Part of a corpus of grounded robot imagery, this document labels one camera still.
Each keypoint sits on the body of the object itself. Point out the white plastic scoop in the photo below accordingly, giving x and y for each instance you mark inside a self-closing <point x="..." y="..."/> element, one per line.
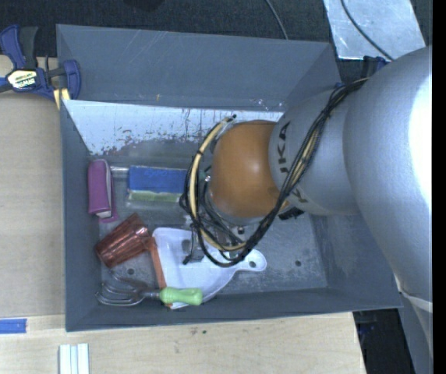
<point x="192" y="279"/>

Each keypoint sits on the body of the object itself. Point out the blue sponge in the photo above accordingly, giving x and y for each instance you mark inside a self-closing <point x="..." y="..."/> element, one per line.
<point x="156" y="179"/>

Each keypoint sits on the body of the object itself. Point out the orange flat strip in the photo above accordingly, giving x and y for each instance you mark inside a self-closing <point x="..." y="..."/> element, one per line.
<point x="159" y="265"/>

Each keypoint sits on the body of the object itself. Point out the grey metal bin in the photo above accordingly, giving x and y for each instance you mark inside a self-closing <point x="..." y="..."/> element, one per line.
<point x="192" y="68"/>

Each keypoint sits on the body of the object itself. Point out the pale wood flat board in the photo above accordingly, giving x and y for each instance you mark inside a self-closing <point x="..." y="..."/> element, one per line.
<point x="24" y="209"/>

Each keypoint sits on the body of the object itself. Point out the purple case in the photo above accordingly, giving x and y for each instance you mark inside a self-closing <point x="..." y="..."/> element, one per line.
<point x="98" y="185"/>

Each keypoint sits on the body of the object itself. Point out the copper ribbed cup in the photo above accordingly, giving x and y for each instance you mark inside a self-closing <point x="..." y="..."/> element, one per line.
<point x="123" y="242"/>

